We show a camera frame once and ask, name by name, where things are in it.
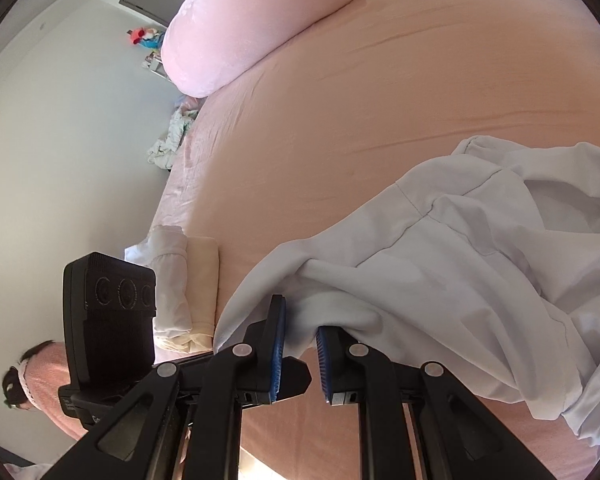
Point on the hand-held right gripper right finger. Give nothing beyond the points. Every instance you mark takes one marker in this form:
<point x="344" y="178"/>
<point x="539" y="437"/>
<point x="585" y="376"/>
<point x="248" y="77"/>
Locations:
<point x="325" y="360"/>

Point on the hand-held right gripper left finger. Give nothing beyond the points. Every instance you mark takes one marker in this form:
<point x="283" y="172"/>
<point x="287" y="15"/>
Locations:
<point x="279" y="345"/>

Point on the white shirt with navy trim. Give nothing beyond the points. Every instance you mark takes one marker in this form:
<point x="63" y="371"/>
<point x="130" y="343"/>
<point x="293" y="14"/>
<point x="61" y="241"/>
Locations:
<point x="455" y="285"/>

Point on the pile of white clothes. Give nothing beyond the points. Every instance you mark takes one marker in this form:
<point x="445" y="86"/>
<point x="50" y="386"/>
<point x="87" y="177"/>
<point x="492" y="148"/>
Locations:
<point x="172" y="135"/>

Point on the folded white garment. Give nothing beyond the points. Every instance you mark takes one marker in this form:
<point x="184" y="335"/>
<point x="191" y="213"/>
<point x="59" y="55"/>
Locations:
<point x="170" y="280"/>

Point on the folded cream garment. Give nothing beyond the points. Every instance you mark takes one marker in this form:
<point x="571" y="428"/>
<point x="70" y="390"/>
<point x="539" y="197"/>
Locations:
<point x="202" y="285"/>

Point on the pink bed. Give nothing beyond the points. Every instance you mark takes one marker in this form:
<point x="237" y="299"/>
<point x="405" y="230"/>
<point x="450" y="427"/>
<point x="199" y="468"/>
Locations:
<point x="355" y="110"/>

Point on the small white shelf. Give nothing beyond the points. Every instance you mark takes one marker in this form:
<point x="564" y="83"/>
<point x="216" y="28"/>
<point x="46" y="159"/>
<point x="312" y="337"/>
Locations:
<point x="155" y="67"/>

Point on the red and blue plush toy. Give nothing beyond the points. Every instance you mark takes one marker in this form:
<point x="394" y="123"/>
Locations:
<point x="142" y="35"/>

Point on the long pink pillow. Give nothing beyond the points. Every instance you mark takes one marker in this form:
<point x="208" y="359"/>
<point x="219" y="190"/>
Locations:
<point x="230" y="35"/>

